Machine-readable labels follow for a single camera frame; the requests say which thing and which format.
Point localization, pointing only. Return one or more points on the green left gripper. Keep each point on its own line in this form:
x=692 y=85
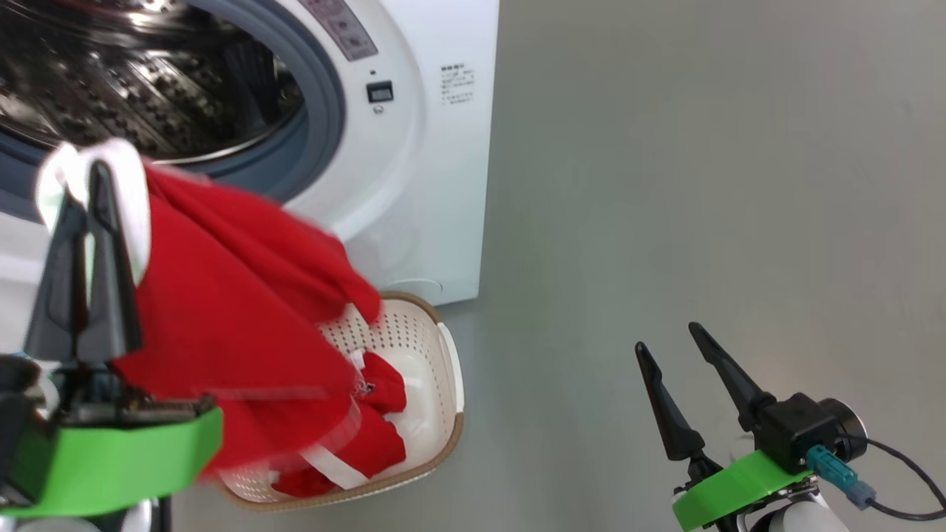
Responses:
x=111 y=458

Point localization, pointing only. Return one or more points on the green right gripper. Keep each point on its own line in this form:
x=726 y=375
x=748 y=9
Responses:
x=732 y=484

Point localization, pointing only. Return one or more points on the red and white garment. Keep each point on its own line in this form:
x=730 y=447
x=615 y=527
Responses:
x=236 y=295

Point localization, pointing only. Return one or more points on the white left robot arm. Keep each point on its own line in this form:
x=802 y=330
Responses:
x=74 y=523

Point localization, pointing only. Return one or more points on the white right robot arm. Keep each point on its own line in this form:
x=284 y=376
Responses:
x=802 y=517

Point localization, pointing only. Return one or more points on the cream basket with brown rim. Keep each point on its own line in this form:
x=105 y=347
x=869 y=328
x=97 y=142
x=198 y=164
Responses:
x=421 y=340

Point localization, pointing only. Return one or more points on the white front-load washing machine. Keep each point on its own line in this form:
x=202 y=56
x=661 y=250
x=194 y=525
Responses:
x=443 y=185

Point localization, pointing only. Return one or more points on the round drain filter cover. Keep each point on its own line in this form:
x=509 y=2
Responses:
x=414 y=284

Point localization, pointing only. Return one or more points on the grey warning sticker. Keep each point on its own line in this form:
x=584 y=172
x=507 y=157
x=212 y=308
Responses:
x=344 y=29

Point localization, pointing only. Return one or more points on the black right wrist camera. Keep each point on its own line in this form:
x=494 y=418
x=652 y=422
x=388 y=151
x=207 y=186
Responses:
x=802 y=428

